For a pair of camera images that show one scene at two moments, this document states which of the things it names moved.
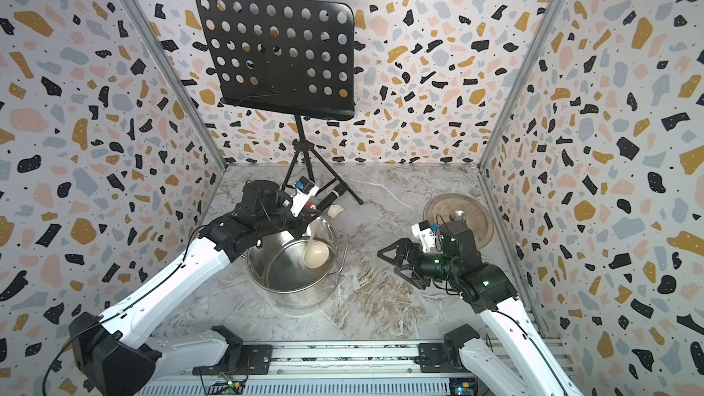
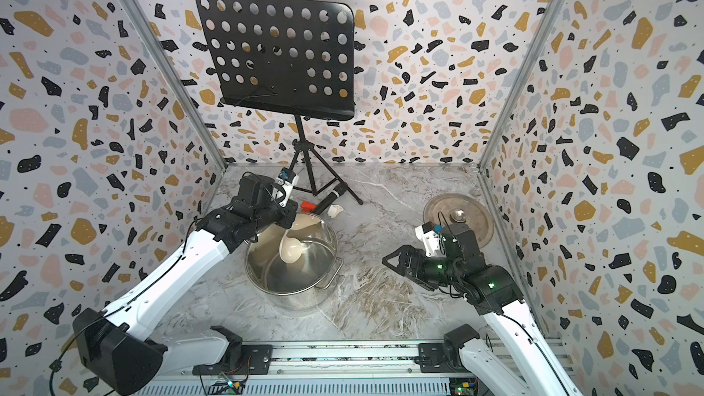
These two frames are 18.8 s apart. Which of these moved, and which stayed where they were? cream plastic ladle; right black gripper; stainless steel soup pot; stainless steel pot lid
Moved: cream plastic ladle
Stayed: stainless steel soup pot; right black gripper; stainless steel pot lid
